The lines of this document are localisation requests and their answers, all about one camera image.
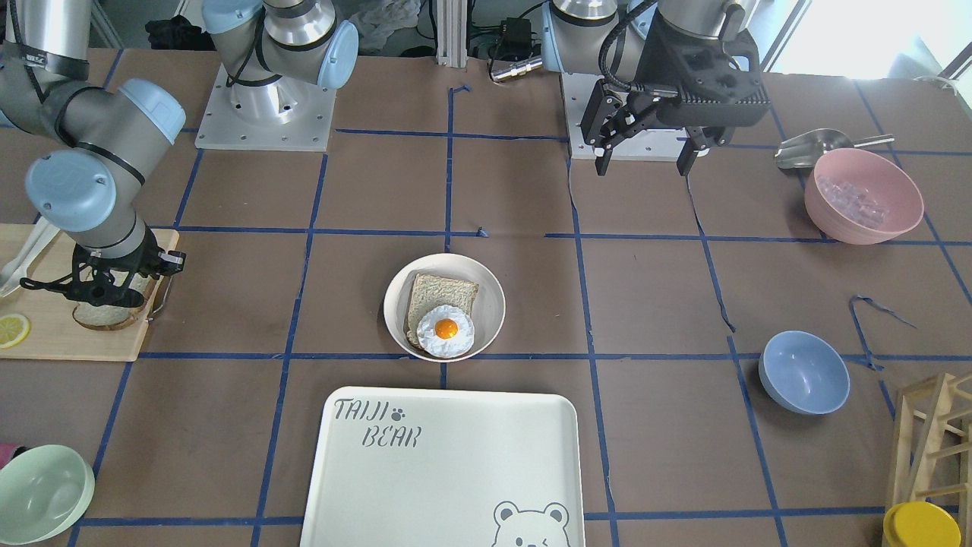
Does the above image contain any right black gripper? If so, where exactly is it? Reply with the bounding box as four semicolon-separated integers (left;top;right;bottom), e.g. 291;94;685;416
20;242;185;308

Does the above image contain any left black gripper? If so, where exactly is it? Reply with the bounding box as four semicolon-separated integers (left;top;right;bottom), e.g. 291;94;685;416
581;17;771;177

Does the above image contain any white bread slice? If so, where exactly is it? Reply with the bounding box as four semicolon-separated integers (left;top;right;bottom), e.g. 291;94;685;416
72;274;156;331

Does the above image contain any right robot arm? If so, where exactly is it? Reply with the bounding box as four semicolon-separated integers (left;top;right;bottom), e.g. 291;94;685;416
2;1;360;308

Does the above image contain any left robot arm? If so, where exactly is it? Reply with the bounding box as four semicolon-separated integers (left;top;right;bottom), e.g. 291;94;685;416
541;1;771;175

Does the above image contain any white round plate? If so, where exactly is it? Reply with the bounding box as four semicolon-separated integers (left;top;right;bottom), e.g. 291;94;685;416
382;253;507;363

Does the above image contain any bread slice on plate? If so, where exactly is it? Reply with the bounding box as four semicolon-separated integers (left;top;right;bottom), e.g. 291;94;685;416
406;273;479;349

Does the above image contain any wooden cutting board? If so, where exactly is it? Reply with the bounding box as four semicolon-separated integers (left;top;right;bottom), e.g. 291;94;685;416
1;223;180;362

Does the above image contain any white plastic cutlery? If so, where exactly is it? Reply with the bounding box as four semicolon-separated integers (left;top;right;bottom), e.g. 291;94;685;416
1;218;61;298

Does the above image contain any lemon slice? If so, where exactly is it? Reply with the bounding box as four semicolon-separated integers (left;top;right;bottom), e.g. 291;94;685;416
0;314;32;349

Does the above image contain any metal scoop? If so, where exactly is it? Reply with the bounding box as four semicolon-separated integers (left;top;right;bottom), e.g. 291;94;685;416
774;128;896;170

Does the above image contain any pink cloth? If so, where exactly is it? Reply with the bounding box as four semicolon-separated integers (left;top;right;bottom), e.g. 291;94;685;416
0;442;28;470

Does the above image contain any pink bowl with ice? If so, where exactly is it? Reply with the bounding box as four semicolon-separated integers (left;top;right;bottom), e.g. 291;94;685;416
804;148;926;245

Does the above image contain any green bowl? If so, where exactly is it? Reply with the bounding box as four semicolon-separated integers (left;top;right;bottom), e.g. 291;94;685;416
1;444;95;545

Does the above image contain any blue bowl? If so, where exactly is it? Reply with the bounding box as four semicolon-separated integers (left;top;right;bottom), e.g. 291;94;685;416
758;331;851;416

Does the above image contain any fried egg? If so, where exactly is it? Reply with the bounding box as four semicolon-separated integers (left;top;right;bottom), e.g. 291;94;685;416
416;305;475;359

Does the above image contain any white bear tray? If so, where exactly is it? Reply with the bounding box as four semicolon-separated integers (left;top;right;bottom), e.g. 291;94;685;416
301;387;585;546

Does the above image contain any wooden cup rack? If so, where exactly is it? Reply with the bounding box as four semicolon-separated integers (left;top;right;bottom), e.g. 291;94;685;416
885;373;971;533

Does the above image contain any yellow cup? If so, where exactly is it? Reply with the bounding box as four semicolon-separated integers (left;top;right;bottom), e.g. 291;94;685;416
882;501;962;546

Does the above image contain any aluminium frame post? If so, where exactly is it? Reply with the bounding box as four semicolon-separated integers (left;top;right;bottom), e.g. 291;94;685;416
434;0;469;70

